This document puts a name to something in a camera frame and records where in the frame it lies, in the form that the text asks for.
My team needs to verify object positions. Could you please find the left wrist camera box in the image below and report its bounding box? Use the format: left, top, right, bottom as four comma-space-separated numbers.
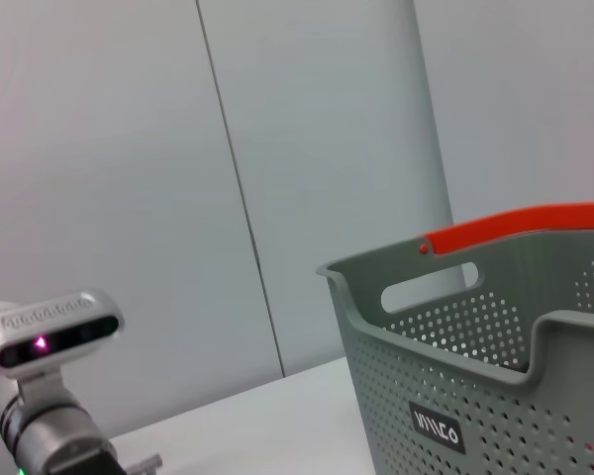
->
0, 288, 127, 383

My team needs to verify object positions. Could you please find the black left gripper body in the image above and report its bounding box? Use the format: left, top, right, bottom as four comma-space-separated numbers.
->
94, 439, 131, 475

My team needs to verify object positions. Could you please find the orange basket handle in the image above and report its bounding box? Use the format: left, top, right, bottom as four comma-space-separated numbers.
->
418, 201, 594, 259

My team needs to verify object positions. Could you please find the grey perforated storage basket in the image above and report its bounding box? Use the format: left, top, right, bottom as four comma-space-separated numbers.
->
315, 229, 594, 475

